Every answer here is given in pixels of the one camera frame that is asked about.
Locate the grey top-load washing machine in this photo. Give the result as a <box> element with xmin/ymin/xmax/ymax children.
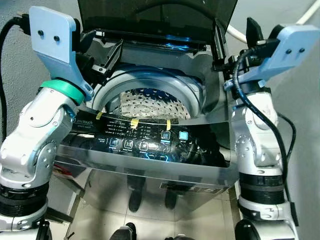
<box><xmin>50</xmin><ymin>0</ymin><xmax>242</xmax><ymax>212</ymax></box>

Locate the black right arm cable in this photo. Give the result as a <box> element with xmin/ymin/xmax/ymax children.
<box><xmin>232</xmin><ymin>45</ymin><xmax>300</xmax><ymax>227</ymax></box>

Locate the black robot foot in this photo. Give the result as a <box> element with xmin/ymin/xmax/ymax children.
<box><xmin>110</xmin><ymin>222</ymin><xmax>138</xmax><ymax>240</ymax></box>
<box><xmin>166</xmin><ymin>234</ymin><xmax>196</xmax><ymax>240</ymax></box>

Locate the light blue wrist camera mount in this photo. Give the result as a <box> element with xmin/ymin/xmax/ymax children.
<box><xmin>223</xmin><ymin>25</ymin><xmax>320</xmax><ymax>92</ymax></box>
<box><xmin>28</xmin><ymin>6</ymin><xmax>95</xmax><ymax>101</ymax></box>

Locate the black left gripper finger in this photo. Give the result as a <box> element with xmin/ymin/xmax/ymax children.
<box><xmin>80</xmin><ymin>29</ymin><xmax>97</xmax><ymax>51</ymax></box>
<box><xmin>101</xmin><ymin>41</ymin><xmax>124</xmax><ymax>76</ymax></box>

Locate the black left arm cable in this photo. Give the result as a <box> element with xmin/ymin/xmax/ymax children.
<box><xmin>0</xmin><ymin>12</ymin><xmax>32</xmax><ymax>143</ymax></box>

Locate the dark tinted washer lid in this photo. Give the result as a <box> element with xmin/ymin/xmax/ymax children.
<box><xmin>77</xmin><ymin>0</ymin><xmax>239</xmax><ymax>47</ymax></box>

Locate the black glossy washer control panel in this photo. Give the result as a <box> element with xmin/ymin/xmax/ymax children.
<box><xmin>61</xmin><ymin>116</ymin><xmax>232</xmax><ymax>167</ymax></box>

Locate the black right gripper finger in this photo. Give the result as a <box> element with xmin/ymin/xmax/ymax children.
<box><xmin>213</xmin><ymin>20</ymin><xmax>229</xmax><ymax>70</ymax></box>
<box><xmin>246</xmin><ymin>17</ymin><xmax>265</xmax><ymax>49</ymax></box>

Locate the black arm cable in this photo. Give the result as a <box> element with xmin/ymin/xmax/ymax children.
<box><xmin>0</xmin><ymin>12</ymin><xmax>32</xmax><ymax>143</ymax></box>
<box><xmin>232</xmin><ymin>45</ymin><xmax>300</xmax><ymax>227</ymax></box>

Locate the light blue right wrist camera mount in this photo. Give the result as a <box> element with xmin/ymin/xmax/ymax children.
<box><xmin>223</xmin><ymin>25</ymin><xmax>320</xmax><ymax>92</ymax></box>

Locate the light blue left wrist camera mount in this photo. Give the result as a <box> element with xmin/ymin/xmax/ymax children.
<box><xmin>28</xmin><ymin>6</ymin><xmax>95</xmax><ymax>101</ymax></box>

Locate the black right robot foot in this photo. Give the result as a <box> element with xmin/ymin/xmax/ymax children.
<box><xmin>166</xmin><ymin>234</ymin><xmax>196</xmax><ymax>240</ymax></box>

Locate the black left robot foot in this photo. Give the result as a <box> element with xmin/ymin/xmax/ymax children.
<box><xmin>110</xmin><ymin>222</ymin><xmax>138</xmax><ymax>240</ymax></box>

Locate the perforated steel washer drum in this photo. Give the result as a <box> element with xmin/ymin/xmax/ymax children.
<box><xmin>92</xmin><ymin>65</ymin><xmax>206</xmax><ymax>122</ymax></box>

